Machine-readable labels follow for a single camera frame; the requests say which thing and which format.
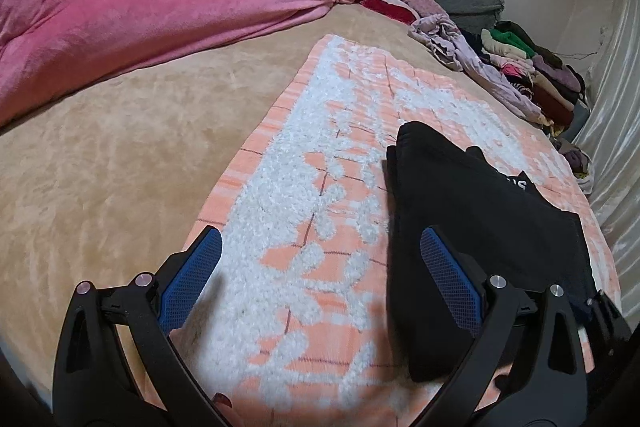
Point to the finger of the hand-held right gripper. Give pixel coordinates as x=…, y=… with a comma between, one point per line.
x=607, y=322

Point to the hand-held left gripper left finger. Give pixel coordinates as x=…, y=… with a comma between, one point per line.
x=192, y=277

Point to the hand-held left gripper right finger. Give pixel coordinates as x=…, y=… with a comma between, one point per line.
x=452, y=279

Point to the black and orange sweatshirt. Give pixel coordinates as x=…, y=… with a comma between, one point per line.
x=465, y=207

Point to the pile of mixed clothes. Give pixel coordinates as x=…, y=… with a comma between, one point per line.
x=540, y=72

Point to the beige plush bed cover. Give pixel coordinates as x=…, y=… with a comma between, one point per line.
x=110, y=167

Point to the orange and white fluffy mat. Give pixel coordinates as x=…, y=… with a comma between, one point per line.
x=310, y=167

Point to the white satin curtain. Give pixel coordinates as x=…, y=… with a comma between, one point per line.
x=615, y=107

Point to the pink plush blanket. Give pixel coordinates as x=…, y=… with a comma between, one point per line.
x=150, y=12

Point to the red cloth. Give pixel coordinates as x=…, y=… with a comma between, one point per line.
x=387, y=9

